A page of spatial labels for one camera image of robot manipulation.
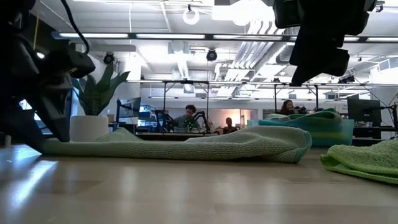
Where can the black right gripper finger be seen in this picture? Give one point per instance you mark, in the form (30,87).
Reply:
(317,67)

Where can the black overhead beam with lights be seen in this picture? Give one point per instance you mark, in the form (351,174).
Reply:
(171,36)

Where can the blue microfiber towel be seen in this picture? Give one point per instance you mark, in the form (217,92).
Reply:
(295,127)
(329,142)

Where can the teal translucent plastic tray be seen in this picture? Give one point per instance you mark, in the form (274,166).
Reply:
(348,133)

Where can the snake plant in white pot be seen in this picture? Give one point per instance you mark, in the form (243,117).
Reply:
(93,102)

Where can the silver ceiling ventilation duct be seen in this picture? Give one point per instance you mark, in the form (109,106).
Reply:
(280,51)

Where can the background black robot arm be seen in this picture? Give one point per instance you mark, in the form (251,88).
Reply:
(163,119)
(203,119)

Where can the black round ceiling fixture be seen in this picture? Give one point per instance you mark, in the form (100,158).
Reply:
(108,58)

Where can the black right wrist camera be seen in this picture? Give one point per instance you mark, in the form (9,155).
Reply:
(287,14)

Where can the black round ceiling camera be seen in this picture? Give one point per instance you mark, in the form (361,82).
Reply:
(211,55)

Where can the person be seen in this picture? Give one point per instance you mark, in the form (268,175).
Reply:
(229,126)
(287,107)
(188,119)

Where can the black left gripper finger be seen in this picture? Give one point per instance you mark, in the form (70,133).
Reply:
(18,130)
(54,118)

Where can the lime green microfiber towel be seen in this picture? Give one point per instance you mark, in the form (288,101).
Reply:
(367,161)

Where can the black background gantry frame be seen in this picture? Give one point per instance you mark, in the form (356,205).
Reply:
(186,81)

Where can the black computer monitor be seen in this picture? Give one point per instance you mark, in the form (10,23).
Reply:
(363,112)
(132,107)

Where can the mint green microfiber towel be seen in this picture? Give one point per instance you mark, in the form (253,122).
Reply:
(186,146)

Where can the black ceiling camera cluster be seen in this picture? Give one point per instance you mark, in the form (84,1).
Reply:
(346,79)

